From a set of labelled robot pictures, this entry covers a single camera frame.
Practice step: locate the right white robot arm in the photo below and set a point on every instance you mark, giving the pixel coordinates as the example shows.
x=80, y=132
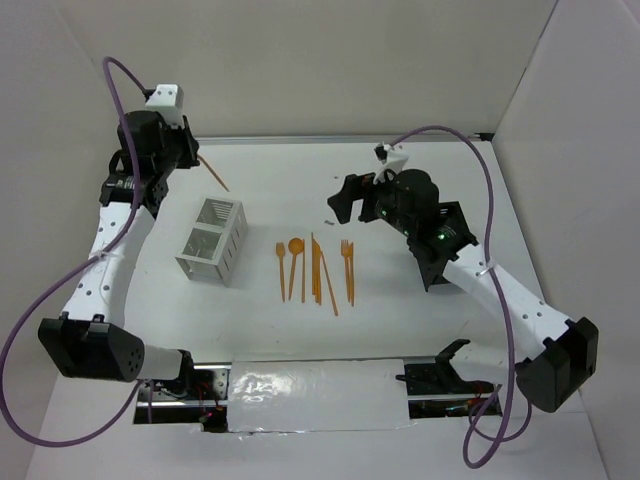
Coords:
x=560, y=354

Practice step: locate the aluminium rail at back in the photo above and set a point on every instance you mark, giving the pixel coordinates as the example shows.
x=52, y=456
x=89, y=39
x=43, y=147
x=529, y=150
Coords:
x=375, y=139

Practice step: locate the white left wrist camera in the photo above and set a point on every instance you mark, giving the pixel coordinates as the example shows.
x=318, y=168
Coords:
x=167, y=100

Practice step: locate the orange chopstick left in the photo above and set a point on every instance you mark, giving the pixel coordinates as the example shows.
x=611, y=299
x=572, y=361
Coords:
x=303, y=273

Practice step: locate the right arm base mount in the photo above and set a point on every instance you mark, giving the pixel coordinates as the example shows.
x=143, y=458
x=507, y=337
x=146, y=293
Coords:
x=436, y=390

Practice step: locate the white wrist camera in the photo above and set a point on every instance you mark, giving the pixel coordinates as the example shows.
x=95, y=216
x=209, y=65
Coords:
x=392, y=162
x=167, y=100

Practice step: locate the orange chopstick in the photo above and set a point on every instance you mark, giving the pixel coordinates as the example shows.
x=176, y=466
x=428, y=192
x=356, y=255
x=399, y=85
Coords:
x=330, y=286
x=313, y=267
x=303, y=273

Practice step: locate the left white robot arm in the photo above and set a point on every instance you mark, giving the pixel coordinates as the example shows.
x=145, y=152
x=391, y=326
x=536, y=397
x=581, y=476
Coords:
x=88, y=340

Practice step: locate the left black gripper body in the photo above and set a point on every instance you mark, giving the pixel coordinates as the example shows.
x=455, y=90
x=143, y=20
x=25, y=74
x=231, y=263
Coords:
x=179, y=152

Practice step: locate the white tape sheet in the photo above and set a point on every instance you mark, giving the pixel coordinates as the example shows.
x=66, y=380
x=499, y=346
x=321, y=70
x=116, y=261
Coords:
x=322, y=396

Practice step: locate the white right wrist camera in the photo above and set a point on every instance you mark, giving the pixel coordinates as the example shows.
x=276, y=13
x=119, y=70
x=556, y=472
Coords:
x=392, y=162

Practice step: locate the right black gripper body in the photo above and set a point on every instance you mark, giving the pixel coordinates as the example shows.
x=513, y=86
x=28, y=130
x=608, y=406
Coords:
x=388, y=212

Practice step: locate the orange chopstick right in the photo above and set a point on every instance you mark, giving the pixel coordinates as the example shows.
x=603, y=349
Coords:
x=330, y=286

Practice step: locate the black utensil container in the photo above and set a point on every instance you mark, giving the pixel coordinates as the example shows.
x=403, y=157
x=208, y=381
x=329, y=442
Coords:
x=437, y=240

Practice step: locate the orange chopstick middle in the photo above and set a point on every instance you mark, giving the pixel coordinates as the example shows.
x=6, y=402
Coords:
x=313, y=267

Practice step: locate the orange spoon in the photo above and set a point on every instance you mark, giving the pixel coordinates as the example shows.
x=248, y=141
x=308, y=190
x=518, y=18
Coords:
x=296, y=248
x=211, y=170

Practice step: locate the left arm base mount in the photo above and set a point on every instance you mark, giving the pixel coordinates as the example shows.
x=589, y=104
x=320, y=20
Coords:
x=204, y=403

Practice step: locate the white utensil container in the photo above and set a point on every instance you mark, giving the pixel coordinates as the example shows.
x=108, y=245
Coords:
x=214, y=242

